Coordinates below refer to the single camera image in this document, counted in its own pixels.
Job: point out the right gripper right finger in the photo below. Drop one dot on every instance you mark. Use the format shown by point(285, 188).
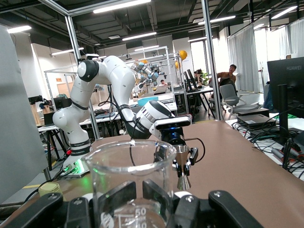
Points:
point(202, 213)

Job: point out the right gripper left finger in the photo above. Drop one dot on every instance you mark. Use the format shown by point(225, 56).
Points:
point(71, 213)

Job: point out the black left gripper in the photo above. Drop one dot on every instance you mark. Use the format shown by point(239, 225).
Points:
point(173, 137)

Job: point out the steel double-cone jigger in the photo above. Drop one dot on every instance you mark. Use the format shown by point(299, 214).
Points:
point(183, 154)

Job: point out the small clear glass beaker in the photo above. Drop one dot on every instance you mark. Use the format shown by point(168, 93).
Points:
point(140, 213)

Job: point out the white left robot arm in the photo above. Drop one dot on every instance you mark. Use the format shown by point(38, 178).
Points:
point(114, 73)

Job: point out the grey background robot arm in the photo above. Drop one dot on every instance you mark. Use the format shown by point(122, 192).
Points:
point(146, 71)

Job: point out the yellow-green capped bottle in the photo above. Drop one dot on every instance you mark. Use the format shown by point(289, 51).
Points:
point(50, 188)

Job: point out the brown table mat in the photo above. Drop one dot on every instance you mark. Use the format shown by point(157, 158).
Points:
point(225, 166)

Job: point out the red emergency stop button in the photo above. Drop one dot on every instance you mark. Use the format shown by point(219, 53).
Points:
point(69, 152)

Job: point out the teal plastic bin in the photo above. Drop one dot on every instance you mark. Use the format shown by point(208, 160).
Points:
point(147, 101)

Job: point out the white office chair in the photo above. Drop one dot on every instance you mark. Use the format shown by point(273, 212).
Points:
point(229, 93)

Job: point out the black flat box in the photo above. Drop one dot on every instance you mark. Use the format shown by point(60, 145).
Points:
point(256, 117)

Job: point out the seated person brown shirt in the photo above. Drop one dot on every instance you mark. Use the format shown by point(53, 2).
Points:
point(229, 76)

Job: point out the yellow hard hat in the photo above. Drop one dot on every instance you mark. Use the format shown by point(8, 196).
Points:
point(183, 54)

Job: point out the white curtain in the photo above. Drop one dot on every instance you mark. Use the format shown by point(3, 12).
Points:
point(242, 59)

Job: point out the ceiling light strip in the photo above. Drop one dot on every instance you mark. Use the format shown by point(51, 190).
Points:
point(140, 36)
point(217, 20)
point(121, 6)

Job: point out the black Huawei monitor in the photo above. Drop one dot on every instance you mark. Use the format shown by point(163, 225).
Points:
point(287, 76)

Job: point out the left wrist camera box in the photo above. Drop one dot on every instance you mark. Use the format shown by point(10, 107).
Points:
point(173, 122)

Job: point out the aluminium frame post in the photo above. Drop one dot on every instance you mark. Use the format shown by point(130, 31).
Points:
point(80, 71)
point(211, 59)

